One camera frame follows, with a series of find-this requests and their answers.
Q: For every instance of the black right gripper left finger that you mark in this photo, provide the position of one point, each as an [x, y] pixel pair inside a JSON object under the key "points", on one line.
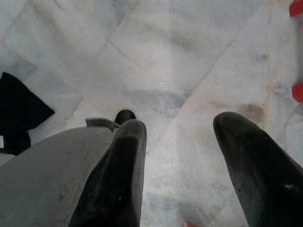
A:
{"points": [[113, 177]]}

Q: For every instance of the black robot foot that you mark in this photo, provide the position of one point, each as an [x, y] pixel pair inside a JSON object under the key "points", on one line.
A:
{"points": [[124, 117]]}

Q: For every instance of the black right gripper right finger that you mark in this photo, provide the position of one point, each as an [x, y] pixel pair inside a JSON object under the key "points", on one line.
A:
{"points": [[260, 170]]}

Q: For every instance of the plain black garment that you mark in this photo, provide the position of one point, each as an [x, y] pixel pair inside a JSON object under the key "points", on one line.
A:
{"points": [[19, 106]]}

